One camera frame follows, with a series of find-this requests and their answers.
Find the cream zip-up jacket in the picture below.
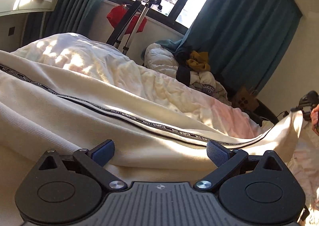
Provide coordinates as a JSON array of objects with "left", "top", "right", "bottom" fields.
[{"left": 1, "top": 52, "right": 303, "bottom": 225}]

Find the person's right hand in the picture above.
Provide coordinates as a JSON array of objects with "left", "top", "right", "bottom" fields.
[{"left": 310, "top": 105, "right": 319, "bottom": 135}]

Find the brown paper bag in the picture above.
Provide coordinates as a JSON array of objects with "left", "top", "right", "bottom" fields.
[{"left": 231, "top": 86, "right": 260, "bottom": 112}]

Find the dark navy garment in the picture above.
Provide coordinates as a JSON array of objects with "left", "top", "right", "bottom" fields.
[{"left": 174, "top": 47, "right": 192, "bottom": 86}]

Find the right teal curtain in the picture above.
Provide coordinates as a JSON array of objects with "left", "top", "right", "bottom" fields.
[{"left": 154, "top": 0, "right": 303, "bottom": 95}]

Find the teal curtain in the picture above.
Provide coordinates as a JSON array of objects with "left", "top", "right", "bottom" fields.
[
  {"left": 154, "top": 0, "right": 303, "bottom": 95},
  {"left": 22, "top": 0, "right": 102, "bottom": 46}
]

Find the mustard yellow garment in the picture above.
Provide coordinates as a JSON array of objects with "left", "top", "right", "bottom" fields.
[{"left": 187, "top": 51, "right": 210, "bottom": 72}]

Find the pink and blue duvet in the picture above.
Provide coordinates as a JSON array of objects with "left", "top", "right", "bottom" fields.
[{"left": 11, "top": 32, "right": 319, "bottom": 226}]

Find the red bag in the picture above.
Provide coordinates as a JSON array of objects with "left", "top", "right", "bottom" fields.
[{"left": 106, "top": 4, "right": 139, "bottom": 35}]

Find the left teal curtain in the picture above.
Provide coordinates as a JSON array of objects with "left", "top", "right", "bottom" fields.
[{"left": 22, "top": 0, "right": 102, "bottom": 46}]

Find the black and silver tripod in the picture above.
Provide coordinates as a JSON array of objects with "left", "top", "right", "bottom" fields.
[{"left": 106, "top": 0, "right": 162, "bottom": 55}]

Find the white dresser desk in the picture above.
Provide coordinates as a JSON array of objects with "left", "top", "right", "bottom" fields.
[{"left": 1, "top": 0, "right": 58, "bottom": 52}]

